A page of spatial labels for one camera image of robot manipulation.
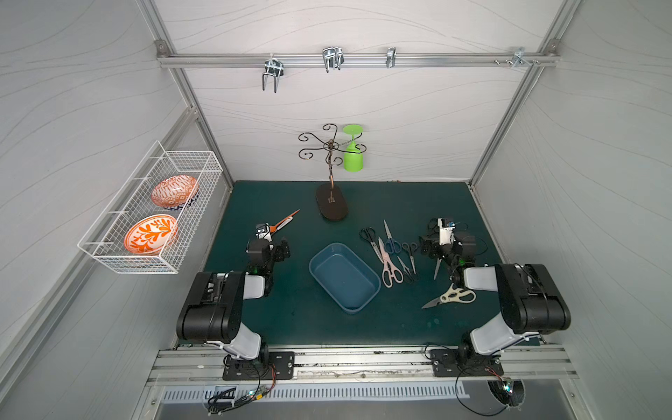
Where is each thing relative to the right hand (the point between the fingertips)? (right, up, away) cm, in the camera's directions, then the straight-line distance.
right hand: (434, 233), depth 96 cm
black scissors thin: (-8, -6, +3) cm, 10 cm away
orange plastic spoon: (-59, +3, +10) cm, 60 cm away
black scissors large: (-24, -1, +7) cm, 25 cm away
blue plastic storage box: (-32, -17, -5) cm, 36 cm away
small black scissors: (+1, -11, -2) cm, 11 cm away
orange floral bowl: (-82, +3, -32) cm, 88 cm away
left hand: (-60, -2, -1) cm, 60 cm away
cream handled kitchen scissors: (+4, -20, -9) cm, 22 cm away
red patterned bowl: (-82, +14, -23) cm, 86 cm away
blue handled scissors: (-16, -5, +3) cm, 17 cm away
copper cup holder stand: (-39, +13, +16) cm, 44 cm away
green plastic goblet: (-30, +29, +4) cm, 42 cm away
